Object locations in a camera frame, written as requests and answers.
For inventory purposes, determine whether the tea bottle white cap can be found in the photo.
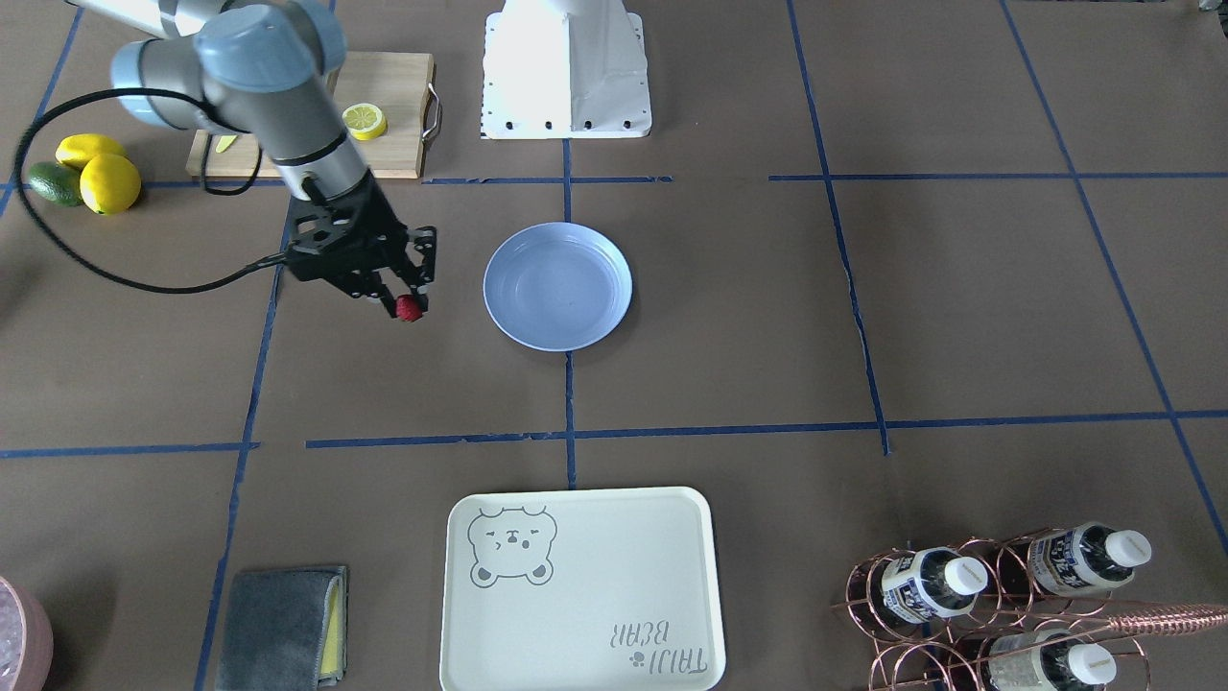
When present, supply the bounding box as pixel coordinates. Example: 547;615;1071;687
850;547;990;631
948;628;1117;690
993;520;1153;601

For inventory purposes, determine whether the yellow lemon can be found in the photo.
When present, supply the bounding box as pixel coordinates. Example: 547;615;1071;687
56;133;128;171
80;153;142;215

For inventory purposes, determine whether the pink bowl of ice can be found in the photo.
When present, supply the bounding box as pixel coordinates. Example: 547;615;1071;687
1;577;54;690

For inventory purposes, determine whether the wooden cutting board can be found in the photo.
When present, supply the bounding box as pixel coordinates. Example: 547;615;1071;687
185;52;438;180

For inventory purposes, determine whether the black camera cable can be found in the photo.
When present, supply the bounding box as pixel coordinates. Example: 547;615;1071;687
14;88;293;295

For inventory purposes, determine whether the yellow plastic knife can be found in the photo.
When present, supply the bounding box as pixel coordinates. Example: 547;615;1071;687
212;134;239;153

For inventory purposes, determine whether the grey folded cloth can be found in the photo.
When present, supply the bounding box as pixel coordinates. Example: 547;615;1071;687
214;565;349;690

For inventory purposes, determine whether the cream bear tray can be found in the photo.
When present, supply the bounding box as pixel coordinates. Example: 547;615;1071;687
438;487;727;690

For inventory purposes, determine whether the lemon half slice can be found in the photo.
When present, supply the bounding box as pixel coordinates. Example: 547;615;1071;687
343;102;388;141

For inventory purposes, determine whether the red strawberry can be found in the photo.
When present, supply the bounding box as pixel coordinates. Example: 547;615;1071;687
393;295;425;322

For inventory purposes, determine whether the green lime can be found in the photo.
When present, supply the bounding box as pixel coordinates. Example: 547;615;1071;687
27;161;84;207

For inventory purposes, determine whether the copper wire bottle rack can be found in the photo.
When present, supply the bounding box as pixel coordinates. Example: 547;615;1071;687
831;547;1226;690

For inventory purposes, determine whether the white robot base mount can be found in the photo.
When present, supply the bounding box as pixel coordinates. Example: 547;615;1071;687
480;1;653;141

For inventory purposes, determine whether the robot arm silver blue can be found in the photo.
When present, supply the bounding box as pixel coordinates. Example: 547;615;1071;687
84;1;436;322

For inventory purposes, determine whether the blue plastic plate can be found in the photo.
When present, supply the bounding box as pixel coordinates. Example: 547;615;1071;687
483;222;632;351

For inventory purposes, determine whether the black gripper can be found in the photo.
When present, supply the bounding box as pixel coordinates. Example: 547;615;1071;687
286;173;437;318

